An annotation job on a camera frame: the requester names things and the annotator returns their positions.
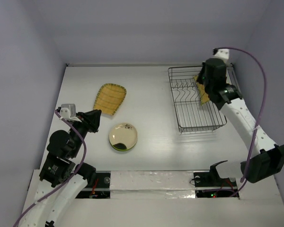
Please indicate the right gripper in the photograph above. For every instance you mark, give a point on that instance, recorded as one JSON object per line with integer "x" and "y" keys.
{"x": 206, "y": 87}

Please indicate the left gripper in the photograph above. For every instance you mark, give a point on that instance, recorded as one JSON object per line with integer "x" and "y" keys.
{"x": 87, "y": 119}

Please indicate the large bamboo tray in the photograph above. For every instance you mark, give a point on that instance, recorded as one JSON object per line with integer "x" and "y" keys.
{"x": 204, "y": 98}

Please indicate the small bamboo tray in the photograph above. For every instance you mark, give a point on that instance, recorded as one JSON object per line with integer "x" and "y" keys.
{"x": 109, "y": 98}

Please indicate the grey green plate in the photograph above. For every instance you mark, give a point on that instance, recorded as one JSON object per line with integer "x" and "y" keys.
{"x": 123, "y": 133}

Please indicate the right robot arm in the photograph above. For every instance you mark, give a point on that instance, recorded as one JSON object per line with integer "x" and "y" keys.
{"x": 267, "y": 158}

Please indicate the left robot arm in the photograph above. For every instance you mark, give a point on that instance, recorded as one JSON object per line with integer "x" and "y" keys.
{"x": 64, "y": 173}

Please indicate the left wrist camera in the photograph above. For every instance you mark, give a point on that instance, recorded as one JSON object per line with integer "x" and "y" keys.
{"x": 67, "y": 111}

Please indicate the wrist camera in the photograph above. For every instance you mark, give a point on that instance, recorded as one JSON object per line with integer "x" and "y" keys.
{"x": 223, "y": 54}
{"x": 67, "y": 111}

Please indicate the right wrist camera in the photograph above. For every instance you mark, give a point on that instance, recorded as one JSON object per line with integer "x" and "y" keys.
{"x": 223, "y": 54}

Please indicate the wire dish rack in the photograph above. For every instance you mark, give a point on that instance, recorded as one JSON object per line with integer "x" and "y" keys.
{"x": 191, "y": 116}

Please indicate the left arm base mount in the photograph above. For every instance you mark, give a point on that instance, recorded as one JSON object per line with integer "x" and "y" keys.
{"x": 99, "y": 189}

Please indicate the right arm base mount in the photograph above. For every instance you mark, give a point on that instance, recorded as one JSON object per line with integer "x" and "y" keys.
{"x": 208, "y": 185}

